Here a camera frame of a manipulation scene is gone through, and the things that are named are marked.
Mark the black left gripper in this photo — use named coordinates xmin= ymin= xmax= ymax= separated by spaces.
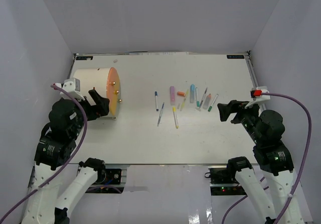
xmin=70 ymin=88 xmax=110 ymax=138

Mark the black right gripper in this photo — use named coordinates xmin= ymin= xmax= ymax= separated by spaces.
xmin=217 ymin=99 xmax=262 ymax=144

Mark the dark green cap marker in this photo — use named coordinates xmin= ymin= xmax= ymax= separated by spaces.
xmin=208 ymin=94 xmax=219 ymax=112

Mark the orange drawer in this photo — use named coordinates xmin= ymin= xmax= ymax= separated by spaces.
xmin=106 ymin=79 xmax=121 ymax=105

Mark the green cap white marker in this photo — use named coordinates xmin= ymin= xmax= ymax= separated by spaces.
xmin=195 ymin=87 xmax=200 ymax=107

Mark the yellow cap white marker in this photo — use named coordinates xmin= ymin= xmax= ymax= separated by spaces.
xmin=173 ymin=106 xmax=179 ymax=129

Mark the blue cap white marker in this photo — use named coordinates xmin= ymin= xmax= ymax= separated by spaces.
xmin=154 ymin=91 xmax=159 ymax=111

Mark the yellow bottom drawer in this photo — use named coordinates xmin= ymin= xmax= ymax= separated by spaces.
xmin=108 ymin=97 xmax=122 ymax=118

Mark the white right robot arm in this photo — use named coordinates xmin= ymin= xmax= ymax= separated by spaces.
xmin=217 ymin=100 xmax=304 ymax=223

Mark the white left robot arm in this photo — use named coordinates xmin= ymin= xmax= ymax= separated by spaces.
xmin=22 ymin=89 xmax=109 ymax=223

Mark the orange tip clear highlighter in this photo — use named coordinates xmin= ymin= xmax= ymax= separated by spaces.
xmin=203 ymin=94 xmax=211 ymax=109

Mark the white round drawer organizer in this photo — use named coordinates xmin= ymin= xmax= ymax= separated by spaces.
xmin=71 ymin=67 xmax=117 ymax=120

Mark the light blue highlighter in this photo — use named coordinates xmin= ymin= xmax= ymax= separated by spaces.
xmin=190 ymin=84 xmax=195 ymax=103

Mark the small orange eraser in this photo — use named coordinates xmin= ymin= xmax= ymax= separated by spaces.
xmin=177 ymin=91 xmax=185 ymax=96

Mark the black label sticker left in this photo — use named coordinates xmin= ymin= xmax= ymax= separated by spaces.
xmin=76 ymin=56 xmax=93 ymax=61

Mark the black label sticker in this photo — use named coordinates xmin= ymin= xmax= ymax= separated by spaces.
xmin=76 ymin=56 xmax=93 ymax=61
xmin=227 ymin=55 xmax=244 ymax=59

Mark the black label sticker right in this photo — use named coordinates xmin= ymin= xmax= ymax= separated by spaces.
xmin=227 ymin=55 xmax=244 ymax=59

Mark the pink highlighter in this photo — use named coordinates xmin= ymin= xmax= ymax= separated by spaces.
xmin=170 ymin=86 xmax=175 ymax=106

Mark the thin blue ballpoint pen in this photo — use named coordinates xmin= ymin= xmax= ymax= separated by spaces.
xmin=157 ymin=102 xmax=165 ymax=127

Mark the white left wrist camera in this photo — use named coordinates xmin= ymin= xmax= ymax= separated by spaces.
xmin=53 ymin=78 xmax=85 ymax=101

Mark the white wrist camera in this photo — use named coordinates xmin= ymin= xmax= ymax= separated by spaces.
xmin=245 ymin=86 xmax=270 ymax=108
xmin=53 ymin=78 xmax=85 ymax=101

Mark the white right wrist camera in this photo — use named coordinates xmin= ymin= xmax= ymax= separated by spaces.
xmin=245 ymin=86 xmax=270 ymax=108

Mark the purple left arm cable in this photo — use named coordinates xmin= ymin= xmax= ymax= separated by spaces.
xmin=6 ymin=84 xmax=88 ymax=221

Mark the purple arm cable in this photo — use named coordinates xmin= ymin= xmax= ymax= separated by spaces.
xmin=222 ymin=91 xmax=312 ymax=224
xmin=6 ymin=84 xmax=88 ymax=221

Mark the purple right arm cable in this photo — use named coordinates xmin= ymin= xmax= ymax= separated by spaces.
xmin=222 ymin=91 xmax=312 ymax=224

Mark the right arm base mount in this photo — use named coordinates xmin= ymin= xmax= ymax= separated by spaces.
xmin=204 ymin=167 xmax=246 ymax=196

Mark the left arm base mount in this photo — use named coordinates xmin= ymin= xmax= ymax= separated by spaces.
xmin=86 ymin=164 xmax=129 ymax=194

